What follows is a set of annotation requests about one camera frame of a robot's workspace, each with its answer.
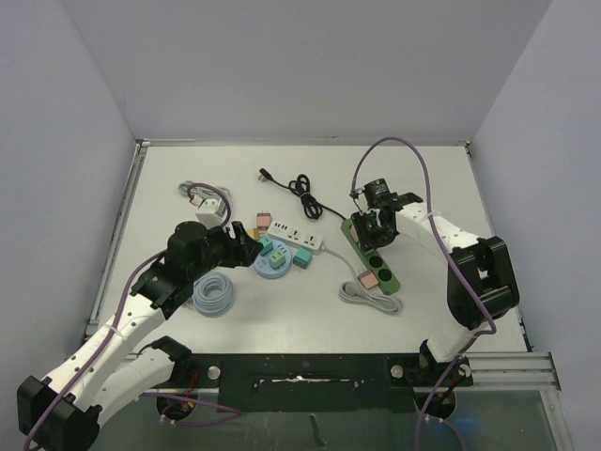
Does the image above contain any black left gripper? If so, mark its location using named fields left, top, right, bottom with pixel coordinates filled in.
left=189, top=220, right=262, bottom=281

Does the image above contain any mint green charger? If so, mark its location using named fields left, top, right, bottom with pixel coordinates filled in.
left=268, top=250, right=286, bottom=270

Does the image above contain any small pink charger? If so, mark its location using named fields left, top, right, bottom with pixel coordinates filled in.
left=358, top=271, right=379, bottom=290

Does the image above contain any teal charger dark base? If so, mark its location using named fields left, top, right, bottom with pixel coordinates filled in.
left=292, top=248, right=313, bottom=270

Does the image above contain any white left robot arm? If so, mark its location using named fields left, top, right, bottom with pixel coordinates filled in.
left=17, top=222, right=263, bottom=450

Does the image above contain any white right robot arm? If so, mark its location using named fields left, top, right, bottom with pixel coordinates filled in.
left=349, top=179, right=519, bottom=384

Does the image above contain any yellow olive charger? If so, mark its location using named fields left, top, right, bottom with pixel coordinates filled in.
left=247, top=228, right=261, bottom=241

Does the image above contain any pink charger near strip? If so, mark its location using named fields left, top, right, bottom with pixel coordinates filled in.
left=255, top=211, right=272, bottom=231

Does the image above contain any round blue power socket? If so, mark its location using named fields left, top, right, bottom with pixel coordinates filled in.
left=253, top=239, right=292, bottom=279

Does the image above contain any green power strip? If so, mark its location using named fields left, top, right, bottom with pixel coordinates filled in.
left=341, top=219, right=401, bottom=295

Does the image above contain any white USB power strip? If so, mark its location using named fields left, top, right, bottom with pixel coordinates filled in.
left=268, top=221, right=325, bottom=254

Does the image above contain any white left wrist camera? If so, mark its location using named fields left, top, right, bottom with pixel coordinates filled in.
left=192, top=196, right=227, bottom=229

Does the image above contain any coiled blue power cord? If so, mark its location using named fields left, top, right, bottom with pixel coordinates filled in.
left=193, top=270, right=236, bottom=319

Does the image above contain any grey cable bundle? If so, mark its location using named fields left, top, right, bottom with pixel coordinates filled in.
left=177, top=179, right=234, bottom=204

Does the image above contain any white coiled strip cord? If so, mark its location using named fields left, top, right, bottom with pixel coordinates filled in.
left=323, top=246, right=405, bottom=317

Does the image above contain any black coiled power cord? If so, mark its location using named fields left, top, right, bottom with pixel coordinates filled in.
left=255, top=167, right=347, bottom=222

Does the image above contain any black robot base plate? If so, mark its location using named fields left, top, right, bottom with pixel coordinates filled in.
left=160, top=353, right=473, bottom=413

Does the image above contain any aluminium frame rail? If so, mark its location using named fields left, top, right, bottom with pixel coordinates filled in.
left=468, top=351, right=574, bottom=450

